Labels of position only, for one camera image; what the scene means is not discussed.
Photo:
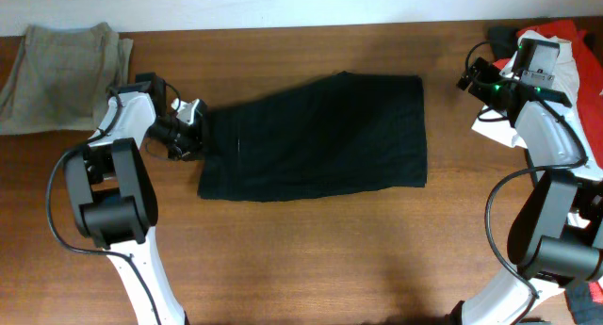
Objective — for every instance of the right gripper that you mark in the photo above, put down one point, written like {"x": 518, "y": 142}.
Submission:
{"x": 489, "y": 73}

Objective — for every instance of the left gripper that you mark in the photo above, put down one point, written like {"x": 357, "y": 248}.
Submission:
{"x": 199, "y": 139}

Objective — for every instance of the black shorts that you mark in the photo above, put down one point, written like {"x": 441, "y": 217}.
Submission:
{"x": 341, "y": 134}

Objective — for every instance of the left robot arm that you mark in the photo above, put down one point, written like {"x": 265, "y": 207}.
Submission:
{"x": 111, "y": 193}

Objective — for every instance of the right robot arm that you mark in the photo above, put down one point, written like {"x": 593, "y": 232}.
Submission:
{"x": 555, "y": 241}

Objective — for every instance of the white garment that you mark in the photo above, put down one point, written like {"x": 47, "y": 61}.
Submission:
{"x": 566, "y": 79}

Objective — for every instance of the red garment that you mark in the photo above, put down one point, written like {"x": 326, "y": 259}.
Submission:
{"x": 589, "y": 102}

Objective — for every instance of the folded beige shorts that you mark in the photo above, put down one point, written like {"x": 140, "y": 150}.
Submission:
{"x": 59, "y": 79}

